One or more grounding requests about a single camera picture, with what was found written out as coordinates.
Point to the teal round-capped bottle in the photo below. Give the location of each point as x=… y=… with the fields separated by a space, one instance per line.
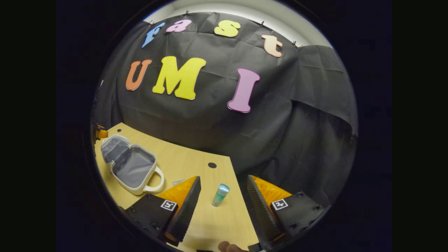
x=220 y=196

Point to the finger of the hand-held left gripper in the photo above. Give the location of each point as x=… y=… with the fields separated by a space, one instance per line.
x=101 y=134

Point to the black backdrop cloth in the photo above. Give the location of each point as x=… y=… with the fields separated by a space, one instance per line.
x=224 y=115

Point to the small blue cosmetic tube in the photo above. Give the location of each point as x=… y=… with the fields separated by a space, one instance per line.
x=178 y=182

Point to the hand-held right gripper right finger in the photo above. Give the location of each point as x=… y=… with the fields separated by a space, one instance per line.
x=260 y=210

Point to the white suitcase with grey lining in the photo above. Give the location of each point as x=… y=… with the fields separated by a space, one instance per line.
x=134 y=166

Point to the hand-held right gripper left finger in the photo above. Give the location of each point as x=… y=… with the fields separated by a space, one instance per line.
x=185 y=211

